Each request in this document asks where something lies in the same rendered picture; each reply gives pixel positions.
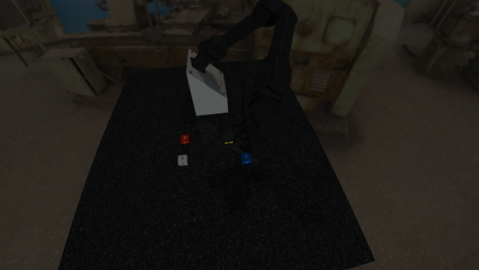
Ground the red block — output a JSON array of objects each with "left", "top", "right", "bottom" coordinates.
[{"left": 181, "top": 134, "right": 191, "bottom": 145}]

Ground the blue block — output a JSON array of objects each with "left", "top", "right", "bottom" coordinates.
[{"left": 241, "top": 153, "right": 251, "bottom": 164}]

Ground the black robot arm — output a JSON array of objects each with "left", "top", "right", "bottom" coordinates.
[{"left": 190, "top": 0, "right": 298, "bottom": 149}]

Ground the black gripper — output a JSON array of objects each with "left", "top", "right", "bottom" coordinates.
[{"left": 218, "top": 109, "right": 287, "bottom": 145}]

